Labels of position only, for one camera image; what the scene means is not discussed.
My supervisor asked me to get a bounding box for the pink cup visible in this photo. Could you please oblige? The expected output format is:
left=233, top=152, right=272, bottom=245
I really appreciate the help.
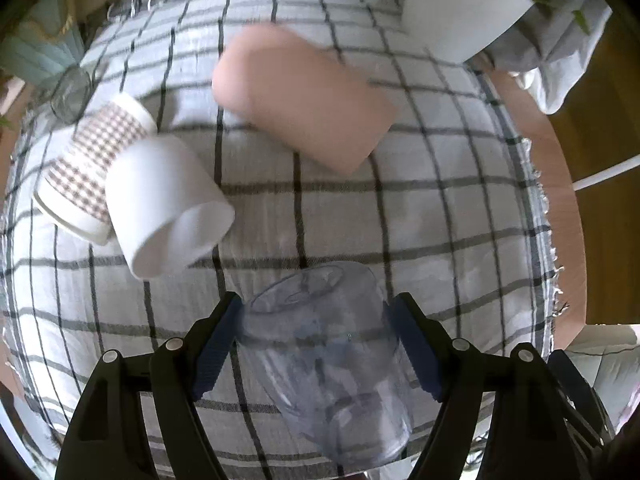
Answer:
left=212, top=25, right=401, bottom=177

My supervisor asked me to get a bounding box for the checkered tablecloth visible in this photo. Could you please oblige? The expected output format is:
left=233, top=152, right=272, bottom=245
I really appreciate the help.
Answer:
left=0, top=0, right=568, bottom=480

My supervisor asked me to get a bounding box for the white plant pot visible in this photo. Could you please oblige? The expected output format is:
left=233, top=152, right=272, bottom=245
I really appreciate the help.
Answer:
left=400, top=0, right=536, bottom=63

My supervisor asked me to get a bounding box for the white cable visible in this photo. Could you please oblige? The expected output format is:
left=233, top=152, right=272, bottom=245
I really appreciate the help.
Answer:
left=571, top=154, right=640, bottom=192

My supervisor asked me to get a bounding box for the white paper cup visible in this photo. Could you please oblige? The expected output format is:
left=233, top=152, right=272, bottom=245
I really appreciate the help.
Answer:
left=105, top=135, right=236, bottom=279

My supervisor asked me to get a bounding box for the checkered paper cup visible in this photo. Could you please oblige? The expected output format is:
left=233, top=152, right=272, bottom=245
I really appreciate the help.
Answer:
left=33, top=93, right=158, bottom=246

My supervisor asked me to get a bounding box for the clear plastic cup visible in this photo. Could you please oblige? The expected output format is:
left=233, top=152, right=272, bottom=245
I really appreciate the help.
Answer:
left=239, top=261, right=415, bottom=466

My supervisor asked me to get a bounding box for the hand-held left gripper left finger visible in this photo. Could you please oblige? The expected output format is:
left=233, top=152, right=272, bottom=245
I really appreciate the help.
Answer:
left=54, top=291, right=244, bottom=480

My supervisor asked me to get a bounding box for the clear glass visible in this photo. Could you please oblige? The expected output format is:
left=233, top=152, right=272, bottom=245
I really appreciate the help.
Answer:
left=50, top=66, right=92, bottom=124

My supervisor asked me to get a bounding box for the grey cloth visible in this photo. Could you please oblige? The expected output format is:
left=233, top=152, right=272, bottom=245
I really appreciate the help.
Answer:
left=487, top=0, right=615, bottom=115

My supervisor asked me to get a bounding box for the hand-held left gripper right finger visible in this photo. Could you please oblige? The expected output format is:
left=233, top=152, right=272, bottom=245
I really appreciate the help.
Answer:
left=384, top=292, right=617, bottom=480

